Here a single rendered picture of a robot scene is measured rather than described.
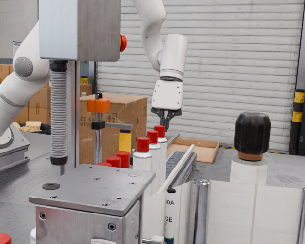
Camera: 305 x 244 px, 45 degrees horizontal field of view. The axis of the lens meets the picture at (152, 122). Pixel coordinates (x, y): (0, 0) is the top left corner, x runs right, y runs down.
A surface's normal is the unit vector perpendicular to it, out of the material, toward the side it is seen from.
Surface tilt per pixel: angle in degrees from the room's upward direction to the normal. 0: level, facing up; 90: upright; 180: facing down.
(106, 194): 0
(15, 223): 0
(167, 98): 69
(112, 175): 0
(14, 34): 90
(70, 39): 90
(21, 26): 90
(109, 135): 90
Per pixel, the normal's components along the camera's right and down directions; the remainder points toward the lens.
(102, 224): -0.26, 0.15
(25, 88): 0.74, -0.25
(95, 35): 0.65, 0.15
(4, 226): 0.04, -0.98
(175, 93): -0.13, -0.20
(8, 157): 0.95, 0.09
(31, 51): 0.09, -0.11
